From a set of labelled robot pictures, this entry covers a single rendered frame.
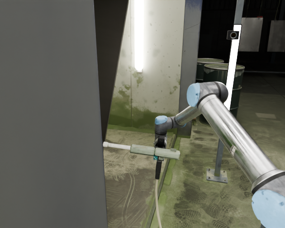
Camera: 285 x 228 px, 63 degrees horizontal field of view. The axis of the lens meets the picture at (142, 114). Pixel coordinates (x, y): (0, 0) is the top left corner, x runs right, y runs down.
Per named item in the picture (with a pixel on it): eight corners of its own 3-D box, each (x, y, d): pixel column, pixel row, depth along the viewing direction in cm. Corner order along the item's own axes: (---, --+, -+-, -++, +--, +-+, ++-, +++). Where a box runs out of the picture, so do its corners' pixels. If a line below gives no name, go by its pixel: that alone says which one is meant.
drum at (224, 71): (195, 115, 402) (200, 62, 372) (229, 115, 402) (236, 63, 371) (203, 128, 348) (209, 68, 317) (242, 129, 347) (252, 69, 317)
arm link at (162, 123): (166, 114, 177) (166, 129, 181) (152, 116, 173) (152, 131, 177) (172, 117, 169) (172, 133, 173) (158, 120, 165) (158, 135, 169)
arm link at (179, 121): (235, 76, 124) (179, 115, 185) (215, 77, 119) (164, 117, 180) (242, 96, 121) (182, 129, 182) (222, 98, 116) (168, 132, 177)
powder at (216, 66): (201, 64, 371) (201, 64, 371) (235, 64, 371) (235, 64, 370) (210, 70, 320) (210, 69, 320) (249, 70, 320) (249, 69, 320)
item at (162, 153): (175, 178, 153) (180, 148, 146) (175, 183, 149) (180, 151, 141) (103, 168, 158) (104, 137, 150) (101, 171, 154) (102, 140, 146)
